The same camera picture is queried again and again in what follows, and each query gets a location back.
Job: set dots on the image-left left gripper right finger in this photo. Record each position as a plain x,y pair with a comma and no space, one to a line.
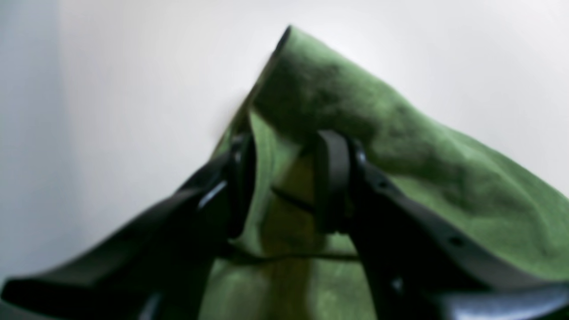
417,265

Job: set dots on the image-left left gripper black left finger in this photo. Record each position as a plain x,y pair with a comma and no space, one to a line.
156,267

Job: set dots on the green t-shirt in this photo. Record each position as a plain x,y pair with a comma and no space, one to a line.
280,269

